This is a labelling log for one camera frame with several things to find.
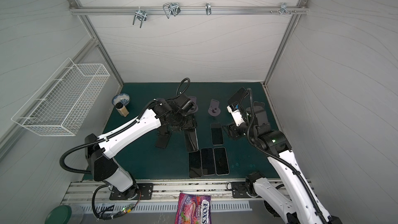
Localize landscape phone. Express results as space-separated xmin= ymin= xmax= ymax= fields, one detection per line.
xmin=188 ymin=150 xmax=203 ymax=178
xmin=183 ymin=129 xmax=199 ymax=152

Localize black stand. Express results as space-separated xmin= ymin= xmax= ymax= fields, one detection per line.
xmin=155 ymin=131 xmax=172 ymax=149
xmin=254 ymin=101 xmax=265 ymax=111

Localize white-edged phone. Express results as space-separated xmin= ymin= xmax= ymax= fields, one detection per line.
xmin=214 ymin=147 xmax=230 ymax=175

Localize purple phone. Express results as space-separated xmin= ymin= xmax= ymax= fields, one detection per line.
xmin=201 ymin=148 xmax=216 ymax=176

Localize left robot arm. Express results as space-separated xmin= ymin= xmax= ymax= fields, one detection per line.
xmin=59 ymin=89 xmax=199 ymax=200

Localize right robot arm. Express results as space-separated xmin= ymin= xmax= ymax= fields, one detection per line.
xmin=224 ymin=87 xmax=342 ymax=224

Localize round stand of middle phone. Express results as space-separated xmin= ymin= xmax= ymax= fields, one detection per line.
xmin=188 ymin=96 xmax=198 ymax=114

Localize round stand of upright phone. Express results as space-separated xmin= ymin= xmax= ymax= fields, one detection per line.
xmin=208 ymin=99 xmax=221 ymax=117

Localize blue white bowl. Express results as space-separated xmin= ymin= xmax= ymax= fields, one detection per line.
xmin=112 ymin=93 xmax=130 ymax=106

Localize Fox's candy bag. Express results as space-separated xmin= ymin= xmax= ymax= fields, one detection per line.
xmin=175 ymin=192 xmax=211 ymax=224

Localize metal clamp small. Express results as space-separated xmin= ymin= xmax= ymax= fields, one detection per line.
xmin=205 ymin=3 xmax=211 ymax=16

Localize metal clamp middle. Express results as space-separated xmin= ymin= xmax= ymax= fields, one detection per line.
xmin=163 ymin=3 xmax=181 ymax=19

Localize metal clamp left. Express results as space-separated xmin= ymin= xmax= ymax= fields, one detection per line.
xmin=133 ymin=9 xmax=147 ymax=28

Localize aluminium crossbar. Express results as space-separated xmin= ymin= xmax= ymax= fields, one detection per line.
xmin=69 ymin=5 xmax=309 ymax=16

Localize metal clamp right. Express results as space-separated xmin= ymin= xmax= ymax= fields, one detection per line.
xmin=269 ymin=3 xmax=297 ymax=16

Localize green lid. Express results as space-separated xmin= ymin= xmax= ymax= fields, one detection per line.
xmin=45 ymin=205 xmax=72 ymax=224

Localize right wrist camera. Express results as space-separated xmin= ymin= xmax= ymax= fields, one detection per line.
xmin=227 ymin=105 xmax=245 ymax=127

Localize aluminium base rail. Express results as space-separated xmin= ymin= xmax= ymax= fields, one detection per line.
xmin=60 ymin=178 xmax=318 ymax=205

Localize white wire basket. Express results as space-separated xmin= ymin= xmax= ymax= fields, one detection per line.
xmin=11 ymin=58 xmax=110 ymax=136

